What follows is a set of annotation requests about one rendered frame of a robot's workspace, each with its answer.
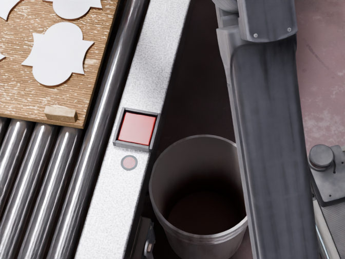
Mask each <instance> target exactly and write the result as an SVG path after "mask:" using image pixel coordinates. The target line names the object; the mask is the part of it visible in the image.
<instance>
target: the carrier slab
mask: <svg viewBox="0 0 345 259"><path fill-rule="evenodd" d="M119 3H120V0H101V6H102V10H98V9H90V11H89V13H88V14H87V15H86V16H85V17H83V18H81V19H79V20H76V21H66V20H63V19H61V18H59V17H58V16H57V15H56V13H55V11H54V9H53V3H46V2H43V1H42V0H25V1H23V2H21V3H19V4H18V5H17V6H16V7H15V8H14V9H13V10H12V11H11V13H10V15H9V18H8V21H7V22H6V21H4V20H3V19H1V18H0V54H2V55H4V56H6V59H4V60H3V61H1V62H0V117H7V118H14V119H21V120H27V121H34V122H40V123H48V124H54V125H61V126H67V127H74V128H81V129H84V127H85V123H86V120H87V116H88V113H89V109H90V106H91V102H92V98H93V95H94V91H95V88H96V85H97V81H98V78H99V74H100V71H101V67H102V64H103V60H104V56H105V53H106V49H107V46H108V42H109V38H110V35H111V31H112V28H113V24H114V21H115V18H116V14H117V10H118V7H119ZM62 22H68V23H73V24H75V25H77V26H78V27H79V28H80V30H81V32H82V34H83V40H84V41H91V42H94V43H95V44H94V45H93V46H92V47H91V48H90V49H89V51H88V52H87V53H86V56H85V60H84V63H83V70H84V75H85V76H81V75H74V74H72V76H71V78H70V79H69V80H68V81H67V82H66V83H65V84H63V85H61V86H58V87H45V86H42V85H40V84H39V83H38V82H37V81H36V79H35V78H34V75H33V71H32V69H33V68H31V67H24V66H22V65H21V64H22V63H23V62H24V61H25V60H26V59H27V58H28V57H29V55H30V54H31V51H32V48H33V45H34V38H33V33H37V34H45V32H46V31H47V30H48V29H49V28H50V27H51V26H53V25H55V24H57V23H62ZM46 106H51V107H56V108H67V109H74V110H76V112H77V114H78V118H77V121H76V123H75V122H64V121H60V120H51V119H47V118H46V116H45V114H44V110H45V107H46Z"/></svg>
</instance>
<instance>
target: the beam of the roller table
mask: <svg viewBox="0 0 345 259"><path fill-rule="evenodd" d="M195 1H196V0H150V2H149V6H148V9H147V12H146V16H145V20H144V23H143V27H142V30H141V33H140V37H139V40H138V44H137V47H136V50H135V54H134V56H133V60H132V64H131V67H130V70H129V74H128V77H127V81H126V84H125V87H124V91H123V94H122V98H121V101H120V105H119V108H118V112H117V115H116V118H115V121H114V125H113V128H112V131H111V135H110V138H109V141H108V145H107V149H106V152H105V156H104V159H103V162H102V166H101V169H100V172H99V176H98V179H97V183H96V185H95V189H94V193H93V196H92V199H91V203H90V206H89V210H88V213H87V216H86V220H85V223H84V227H83V230H82V234H81V237H80V241H79V244H78V247H77V250H76V253H75V257H74V259H130V255H131V251H132V247H133V243H134V240H135V236H136V232H137V228H138V224H139V220H140V216H141V212H142V208H143V205H144V200H145V196H146V192H147V188H148V185H149V181H150V177H151V173H152V168H153V165H154V162H155V158H156V154H157V150H158V146H159V142H160V138H161V134H162V130H163V126H164V122H165V118H166V114H167V110H168V106H169V102H170V99H171V94H172V91H173V87H174V83H175V79H176V76H177V72H178V68H179V64H180V60H181V56H182V52H183V48H184V44H185V40H186V36H187V32H188V28H189V24H190V20H191V16H192V13H193V9H194V5H195ZM122 107H128V108H134V109H140V110H145V111H149V112H155V113H161V115H162V119H161V123H160V127H159V131H158V135H157V139H156V143H155V147H154V151H153V153H150V152H144V151H138V150H132V149H127V148H123V147H118V146H113V144H112V140H113V137H114V133H115V131H116V127H117V123H118V120H119V116H120V113H121V110H122ZM126 155H133V156H135V157H136V158H137V160H138V165H137V167H136V168H135V169H134V170H132V171H126V170H124V169H123V168H122V167H121V160H122V158H123V157H124V156H126Z"/></svg>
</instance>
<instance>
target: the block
mask: <svg viewBox="0 0 345 259"><path fill-rule="evenodd" d="M44 114H45V116H46V118H47V119H51V120H60V121H64V122H75V123H76V121H77V118H78V114H77V112H76V110H74V109H67V108H56V107H51V106H46V107H45V110H44Z"/></svg>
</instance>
